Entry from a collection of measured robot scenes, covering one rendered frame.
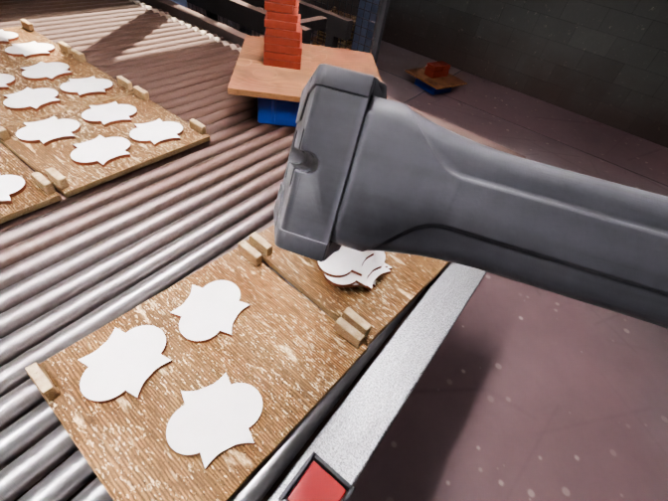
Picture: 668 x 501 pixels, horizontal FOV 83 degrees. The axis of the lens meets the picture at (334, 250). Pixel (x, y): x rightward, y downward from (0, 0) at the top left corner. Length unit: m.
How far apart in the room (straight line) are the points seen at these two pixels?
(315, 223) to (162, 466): 0.51
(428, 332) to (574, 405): 1.42
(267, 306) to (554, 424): 1.56
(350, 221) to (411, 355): 0.61
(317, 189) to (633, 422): 2.20
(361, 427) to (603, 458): 1.55
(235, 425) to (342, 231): 0.49
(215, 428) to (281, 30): 1.16
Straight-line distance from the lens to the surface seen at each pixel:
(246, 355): 0.67
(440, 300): 0.85
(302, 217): 0.16
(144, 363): 0.68
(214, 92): 1.52
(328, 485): 0.62
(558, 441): 2.00
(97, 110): 1.34
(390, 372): 0.72
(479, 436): 1.82
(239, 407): 0.63
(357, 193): 0.15
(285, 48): 1.41
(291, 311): 0.72
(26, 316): 0.85
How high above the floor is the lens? 1.53
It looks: 45 degrees down
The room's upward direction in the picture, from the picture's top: 12 degrees clockwise
